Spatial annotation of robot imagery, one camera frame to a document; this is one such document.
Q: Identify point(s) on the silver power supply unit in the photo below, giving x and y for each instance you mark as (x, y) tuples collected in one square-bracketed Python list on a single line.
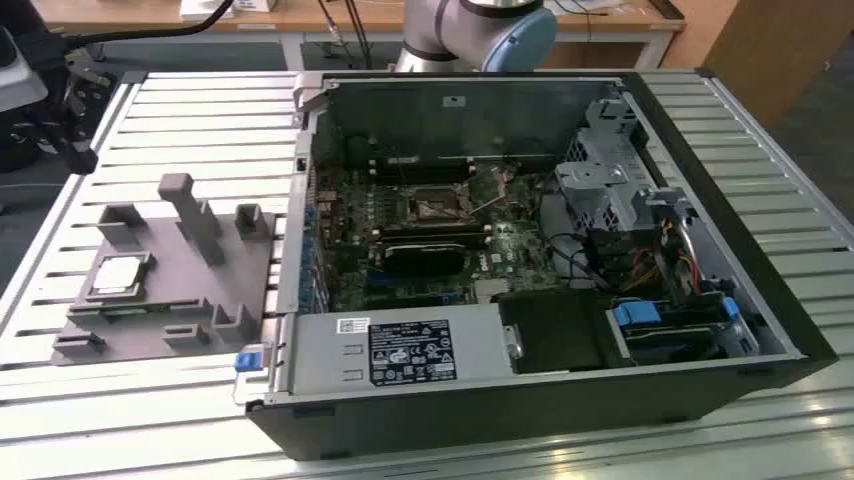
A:
[(320, 360)]

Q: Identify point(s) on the blue plastic clip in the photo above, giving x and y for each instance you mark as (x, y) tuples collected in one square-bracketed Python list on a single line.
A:
[(728, 307)]

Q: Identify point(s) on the CPU socket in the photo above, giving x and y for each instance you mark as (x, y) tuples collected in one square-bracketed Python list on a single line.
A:
[(433, 207)]

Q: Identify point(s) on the silver metal drive cage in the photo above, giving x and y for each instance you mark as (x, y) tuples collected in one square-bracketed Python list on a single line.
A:
[(587, 190)]

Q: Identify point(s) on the blue case latch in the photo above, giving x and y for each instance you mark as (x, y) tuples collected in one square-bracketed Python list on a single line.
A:
[(249, 362)]

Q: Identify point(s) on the wooden desk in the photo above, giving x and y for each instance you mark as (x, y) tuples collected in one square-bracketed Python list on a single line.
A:
[(133, 25)]

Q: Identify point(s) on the blue disk carrier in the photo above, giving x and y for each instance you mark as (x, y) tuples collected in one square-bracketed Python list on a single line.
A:
[(635, 315)]

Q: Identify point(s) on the white box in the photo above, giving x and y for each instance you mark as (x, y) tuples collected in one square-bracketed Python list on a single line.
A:
[(200, 10)]

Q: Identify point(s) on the wooden cabinet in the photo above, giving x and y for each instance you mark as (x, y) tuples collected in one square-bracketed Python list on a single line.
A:
[(767, 50)]

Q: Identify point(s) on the green RAM stick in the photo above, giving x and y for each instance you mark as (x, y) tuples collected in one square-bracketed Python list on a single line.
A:
[(133, 311)]

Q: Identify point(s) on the black plastic fan shroud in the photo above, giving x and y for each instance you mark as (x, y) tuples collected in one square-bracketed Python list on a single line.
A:
[(560, 330)]

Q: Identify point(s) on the black open PC case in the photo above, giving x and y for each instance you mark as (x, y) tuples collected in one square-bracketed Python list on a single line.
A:
[(467, 425)]

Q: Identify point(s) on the black expansion card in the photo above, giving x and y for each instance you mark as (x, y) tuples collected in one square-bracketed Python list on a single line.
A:
[(423, 257)]

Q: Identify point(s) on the silver square CPU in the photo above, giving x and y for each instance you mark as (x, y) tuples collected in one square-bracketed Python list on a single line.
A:
[(120, 274)]

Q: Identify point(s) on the black RAM slot pair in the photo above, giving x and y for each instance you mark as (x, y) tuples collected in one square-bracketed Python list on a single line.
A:
[(433, 233), (420, 169)]

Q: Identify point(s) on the grey plastic parts rack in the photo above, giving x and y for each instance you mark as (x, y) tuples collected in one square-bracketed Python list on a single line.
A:
[(173, 260)]

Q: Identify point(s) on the green motherboard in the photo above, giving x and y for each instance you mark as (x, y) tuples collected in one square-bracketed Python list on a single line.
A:
[(520, 250)]

